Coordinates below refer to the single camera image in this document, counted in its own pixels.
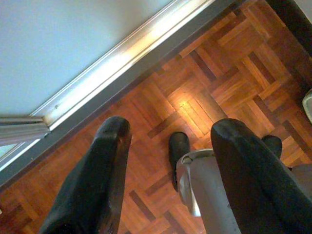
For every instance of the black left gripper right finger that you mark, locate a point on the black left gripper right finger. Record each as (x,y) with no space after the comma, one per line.
(256,190)

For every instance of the white plastic tray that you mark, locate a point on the white plastic tray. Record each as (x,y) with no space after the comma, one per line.
(308,104)

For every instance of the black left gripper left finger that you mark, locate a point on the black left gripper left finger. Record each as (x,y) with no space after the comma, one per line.
(92,182)

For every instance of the black framed glass door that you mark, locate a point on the black framed glass door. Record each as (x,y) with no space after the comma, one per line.
(97,78)

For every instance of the black furniture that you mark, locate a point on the black furniture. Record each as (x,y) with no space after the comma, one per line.
(297,14)

